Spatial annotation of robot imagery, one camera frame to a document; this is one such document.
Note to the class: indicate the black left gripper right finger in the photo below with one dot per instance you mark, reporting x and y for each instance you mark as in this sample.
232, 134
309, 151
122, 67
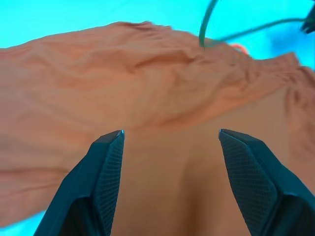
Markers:
258, 177

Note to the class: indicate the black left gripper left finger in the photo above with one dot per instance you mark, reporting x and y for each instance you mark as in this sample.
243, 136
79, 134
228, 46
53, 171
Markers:
98, 177

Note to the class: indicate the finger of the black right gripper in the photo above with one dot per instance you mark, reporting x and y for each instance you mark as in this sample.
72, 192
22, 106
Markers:
309, 22

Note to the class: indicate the orange shorts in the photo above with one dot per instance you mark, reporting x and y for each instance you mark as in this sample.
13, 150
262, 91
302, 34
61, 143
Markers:
98, 86

